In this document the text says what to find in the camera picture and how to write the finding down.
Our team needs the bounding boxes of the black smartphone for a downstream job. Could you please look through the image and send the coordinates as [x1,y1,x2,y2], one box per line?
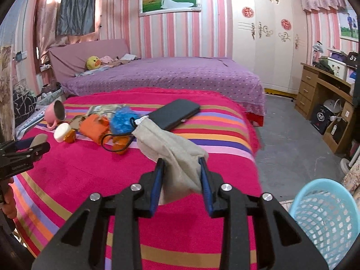
[148,99,201,131]

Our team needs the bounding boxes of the person's left hand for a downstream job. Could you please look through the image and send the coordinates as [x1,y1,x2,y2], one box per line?
[0,177,18,220]

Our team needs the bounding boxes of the black paper bag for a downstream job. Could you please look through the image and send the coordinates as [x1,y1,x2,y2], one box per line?
[310,104,334,135]

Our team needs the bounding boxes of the white wardrobe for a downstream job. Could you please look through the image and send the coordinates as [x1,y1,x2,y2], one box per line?
[229,0,310,93]

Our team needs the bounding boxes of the purple dotted bedspread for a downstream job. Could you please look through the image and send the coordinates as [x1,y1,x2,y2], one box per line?
[60,57,266,119]

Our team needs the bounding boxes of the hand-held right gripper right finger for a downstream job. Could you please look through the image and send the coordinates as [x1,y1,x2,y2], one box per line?
[198,157,329,270]

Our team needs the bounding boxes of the yellow wardrobe base strip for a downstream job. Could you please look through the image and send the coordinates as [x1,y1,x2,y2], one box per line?
[264,88,296,99]

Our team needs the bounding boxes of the black cap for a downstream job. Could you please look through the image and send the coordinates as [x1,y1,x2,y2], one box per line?
[346,51,359,68]

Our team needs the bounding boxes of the pink window curtain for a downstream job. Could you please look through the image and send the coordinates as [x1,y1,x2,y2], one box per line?
[35,0,99,62]

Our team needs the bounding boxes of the red striped blanket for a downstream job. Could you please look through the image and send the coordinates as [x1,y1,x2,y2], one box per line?
[11,88,263,270]

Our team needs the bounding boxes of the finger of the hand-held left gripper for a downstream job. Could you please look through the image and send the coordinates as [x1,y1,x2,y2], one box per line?
[17,142,51,161]
[15,133,49,149]

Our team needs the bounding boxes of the pink cup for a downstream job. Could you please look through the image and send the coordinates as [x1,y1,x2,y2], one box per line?
[43,100,67,130]

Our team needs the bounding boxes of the small orange wrapper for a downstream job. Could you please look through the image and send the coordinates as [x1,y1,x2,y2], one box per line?
[111,135,133,156]

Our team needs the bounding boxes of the white storage box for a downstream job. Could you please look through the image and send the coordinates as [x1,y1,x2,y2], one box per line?
[321,56,349,81]

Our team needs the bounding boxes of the wooden desk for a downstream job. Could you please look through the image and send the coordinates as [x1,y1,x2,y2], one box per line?
[294,63,356,155]

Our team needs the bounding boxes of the orange sock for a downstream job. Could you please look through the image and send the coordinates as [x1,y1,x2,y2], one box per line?
[79,114,110,144]

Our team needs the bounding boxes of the white fan stand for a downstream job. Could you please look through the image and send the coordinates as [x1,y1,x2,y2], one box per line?
[339,146,360,175]

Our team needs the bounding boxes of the white domed appliance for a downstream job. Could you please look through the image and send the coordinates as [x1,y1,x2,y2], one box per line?
[323,98,345,116]

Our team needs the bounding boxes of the black cord loop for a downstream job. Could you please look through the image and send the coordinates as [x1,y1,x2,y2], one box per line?
[101,118,136,154]

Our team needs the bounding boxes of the tan flat card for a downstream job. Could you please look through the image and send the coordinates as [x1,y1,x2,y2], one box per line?
[69,115,85,130]

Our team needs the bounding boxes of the floral cloth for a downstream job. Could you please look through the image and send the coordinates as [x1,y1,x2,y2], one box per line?
[342,163,360,200]

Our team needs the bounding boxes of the dark clothes pile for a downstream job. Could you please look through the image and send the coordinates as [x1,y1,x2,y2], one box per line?
[313,58,335,75]

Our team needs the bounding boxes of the grey curtain cloth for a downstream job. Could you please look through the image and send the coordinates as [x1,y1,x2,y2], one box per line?
[56,0,97,36]

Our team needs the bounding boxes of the yellow duck plush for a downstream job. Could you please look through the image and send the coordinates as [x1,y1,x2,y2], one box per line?
[86,56,102,70]

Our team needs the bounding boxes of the pink bed headboard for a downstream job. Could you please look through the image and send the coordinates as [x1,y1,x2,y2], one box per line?
[46,39,130,83]

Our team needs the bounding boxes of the dark box with bottle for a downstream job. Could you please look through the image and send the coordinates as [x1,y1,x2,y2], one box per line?
[323,118,349,147]

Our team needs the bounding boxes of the black patterned pillow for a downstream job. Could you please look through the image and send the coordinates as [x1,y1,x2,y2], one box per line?
[13,90,37,119]

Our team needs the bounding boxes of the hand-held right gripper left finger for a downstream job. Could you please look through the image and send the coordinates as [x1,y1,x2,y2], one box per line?
[31,157,169,270]

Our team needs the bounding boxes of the beige cloth sock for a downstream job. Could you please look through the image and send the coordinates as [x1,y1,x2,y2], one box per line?
[132,115,209,205]

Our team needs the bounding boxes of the framed couple photo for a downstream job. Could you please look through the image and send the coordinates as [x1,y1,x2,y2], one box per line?
[337,7,359,40]

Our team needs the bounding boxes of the light blue mesh basket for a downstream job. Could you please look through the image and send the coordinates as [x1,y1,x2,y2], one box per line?
[289,178,359,270]

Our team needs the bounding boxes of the red lace bed skirt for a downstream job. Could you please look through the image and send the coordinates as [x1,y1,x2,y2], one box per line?
[245,110,266,127]

